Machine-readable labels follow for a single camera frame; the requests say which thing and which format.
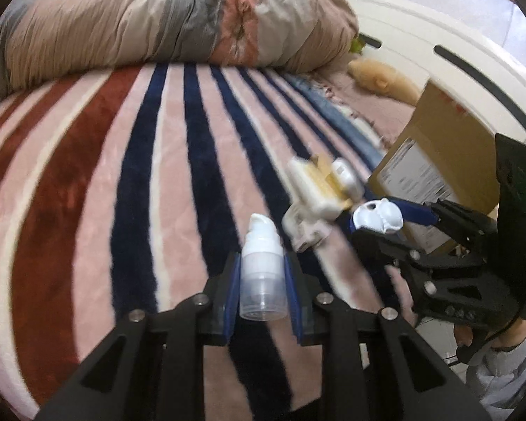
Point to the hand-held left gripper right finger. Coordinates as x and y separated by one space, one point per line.
294 300

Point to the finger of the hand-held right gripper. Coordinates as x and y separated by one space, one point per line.
383 245
418 214

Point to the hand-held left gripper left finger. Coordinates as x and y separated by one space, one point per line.
231 291

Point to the white flip cap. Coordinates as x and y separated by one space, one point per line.
377 215

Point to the white pump bottle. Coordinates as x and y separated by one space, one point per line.
263 272

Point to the person's right hand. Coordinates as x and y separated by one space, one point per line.
463 337

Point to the brown cardboard box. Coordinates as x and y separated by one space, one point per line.
442 171

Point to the white cream jar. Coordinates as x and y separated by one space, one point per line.
303 228

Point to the white tube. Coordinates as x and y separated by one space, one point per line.
347 176

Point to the white and yellow box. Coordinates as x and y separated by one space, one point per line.
313 188

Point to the pink bed sheet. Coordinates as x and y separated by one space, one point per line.
379 112

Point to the blue patterned cloth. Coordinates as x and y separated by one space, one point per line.
333 114

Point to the tan stuffed toy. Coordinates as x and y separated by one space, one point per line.
383 80

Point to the striped plush blanket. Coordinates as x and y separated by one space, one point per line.
114 193

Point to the white bed headboard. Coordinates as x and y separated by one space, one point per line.
456 52

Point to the rolled beige and grey quilt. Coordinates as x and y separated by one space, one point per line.
166 26

